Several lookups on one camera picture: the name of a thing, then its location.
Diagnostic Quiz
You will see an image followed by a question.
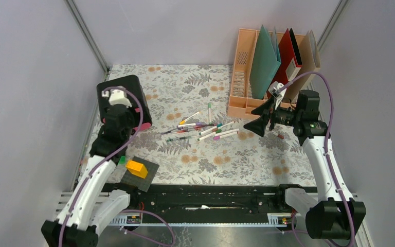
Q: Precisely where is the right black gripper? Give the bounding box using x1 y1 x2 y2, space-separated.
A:
243 94 301 137

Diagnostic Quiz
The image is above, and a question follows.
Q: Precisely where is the red capped white marker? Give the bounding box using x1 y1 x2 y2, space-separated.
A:
271 131 284 139

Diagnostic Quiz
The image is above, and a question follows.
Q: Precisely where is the black pink drawer box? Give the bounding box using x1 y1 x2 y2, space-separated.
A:
96 75 152 130

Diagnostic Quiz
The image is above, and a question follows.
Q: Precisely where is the teal folder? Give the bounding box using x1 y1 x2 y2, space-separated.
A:
249 25 281 99

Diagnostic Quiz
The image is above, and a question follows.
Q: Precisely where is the red folder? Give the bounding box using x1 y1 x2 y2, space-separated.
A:
265 28 302 97

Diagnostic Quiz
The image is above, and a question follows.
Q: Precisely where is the beige folder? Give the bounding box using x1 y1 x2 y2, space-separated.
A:
284 30 321 103

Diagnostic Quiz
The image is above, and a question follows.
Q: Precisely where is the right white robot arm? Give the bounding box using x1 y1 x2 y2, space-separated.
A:
244 90 366 242

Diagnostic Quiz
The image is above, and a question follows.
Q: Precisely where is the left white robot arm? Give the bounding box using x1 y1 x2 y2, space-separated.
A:
41 102 144 246

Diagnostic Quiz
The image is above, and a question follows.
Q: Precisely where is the peach plastic file organizer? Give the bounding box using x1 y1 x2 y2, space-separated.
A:
227 28 307 120

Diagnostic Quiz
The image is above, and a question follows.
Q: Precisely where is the teal capped white marker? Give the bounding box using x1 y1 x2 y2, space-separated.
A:
199 121 235 136

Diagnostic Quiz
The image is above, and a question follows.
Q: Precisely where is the green highlighter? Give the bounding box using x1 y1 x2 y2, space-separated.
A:
117 156 126 166

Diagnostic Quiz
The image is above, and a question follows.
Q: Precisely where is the green capped white marker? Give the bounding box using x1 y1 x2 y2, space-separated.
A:
197 132 216 141

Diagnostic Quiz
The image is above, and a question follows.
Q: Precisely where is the yellow toy block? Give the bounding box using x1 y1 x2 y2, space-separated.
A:
125 160 148 179

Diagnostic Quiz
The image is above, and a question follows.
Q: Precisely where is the floral table mat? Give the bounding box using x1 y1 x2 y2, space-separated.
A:
77 64 318 187

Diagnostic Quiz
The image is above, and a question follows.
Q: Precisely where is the black gel pen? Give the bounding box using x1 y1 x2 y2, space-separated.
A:
166 135 199 142

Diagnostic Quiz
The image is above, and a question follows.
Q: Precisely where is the purple capped white marker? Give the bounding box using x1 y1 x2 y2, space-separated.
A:
177 122 204 128

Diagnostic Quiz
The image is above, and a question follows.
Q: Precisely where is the yellow tipped white marker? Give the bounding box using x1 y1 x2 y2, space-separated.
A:
179 111 200 125

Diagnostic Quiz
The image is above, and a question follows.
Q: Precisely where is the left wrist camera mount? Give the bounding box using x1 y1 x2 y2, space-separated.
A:
101 90 132 108

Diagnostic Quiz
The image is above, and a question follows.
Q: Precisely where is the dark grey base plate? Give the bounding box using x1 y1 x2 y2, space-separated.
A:
120 156 159 192

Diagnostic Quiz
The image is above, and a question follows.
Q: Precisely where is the black mounting rail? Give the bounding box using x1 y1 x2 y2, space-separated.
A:
98 182 321 225

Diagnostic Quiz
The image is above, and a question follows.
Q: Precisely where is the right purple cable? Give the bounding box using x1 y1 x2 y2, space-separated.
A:
279 71 355 247

